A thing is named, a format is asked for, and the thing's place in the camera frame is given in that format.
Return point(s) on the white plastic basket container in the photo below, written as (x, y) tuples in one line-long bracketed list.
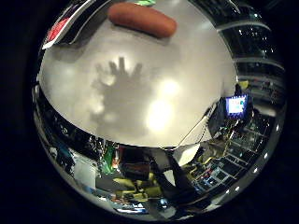
[(65, 26)]

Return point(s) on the brown toy sausage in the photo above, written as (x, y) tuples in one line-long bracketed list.
[(142, 19)]

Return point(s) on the person in teal shirt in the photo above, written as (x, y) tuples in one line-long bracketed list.
[(65, 153)]

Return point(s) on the person by the monitor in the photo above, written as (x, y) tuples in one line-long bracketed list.
[(240, 88)]

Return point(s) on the computer monitor with blue screen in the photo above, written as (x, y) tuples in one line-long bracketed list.
[(236, 104)]

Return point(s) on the red toy steak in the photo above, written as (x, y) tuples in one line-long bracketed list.
[(57, 29)]

